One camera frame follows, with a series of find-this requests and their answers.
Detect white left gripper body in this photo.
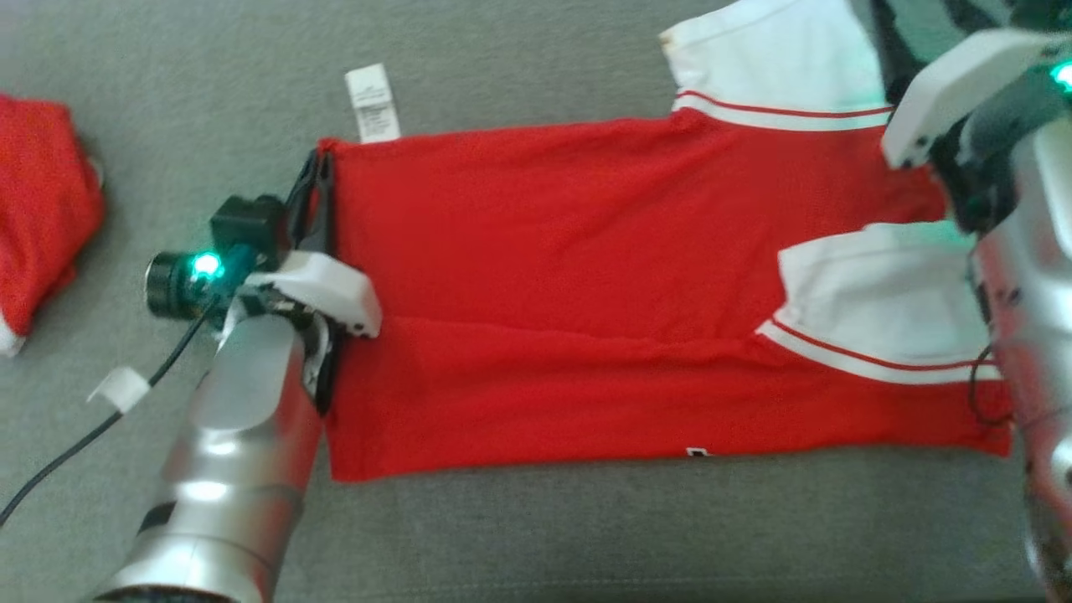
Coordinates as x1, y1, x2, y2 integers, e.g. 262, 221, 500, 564
222, 248, 384, 340

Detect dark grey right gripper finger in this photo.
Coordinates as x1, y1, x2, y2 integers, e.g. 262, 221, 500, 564
869, 0, 926, 106
938, 0, 1018, 39

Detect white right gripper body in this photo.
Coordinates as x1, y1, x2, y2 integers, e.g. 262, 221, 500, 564
881, 25, 1072, 235

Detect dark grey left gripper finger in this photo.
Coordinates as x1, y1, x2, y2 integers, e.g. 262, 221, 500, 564
283, 151, 323, 250
301, 155, 338, 256

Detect red shirt with white sleeves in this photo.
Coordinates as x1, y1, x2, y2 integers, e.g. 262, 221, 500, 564
318, 0, 1014, 484

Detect red shorts with white stripe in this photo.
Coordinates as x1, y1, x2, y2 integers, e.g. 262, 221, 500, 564
0, 94, 106, 358

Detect white cable label tag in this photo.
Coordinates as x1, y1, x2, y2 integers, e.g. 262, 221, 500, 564
86, 366, 152, 414

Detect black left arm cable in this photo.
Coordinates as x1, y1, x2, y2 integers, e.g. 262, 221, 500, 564
0, 300, 220, 530

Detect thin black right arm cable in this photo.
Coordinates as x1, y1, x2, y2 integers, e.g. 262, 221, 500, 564
968, 342, 1016, 428

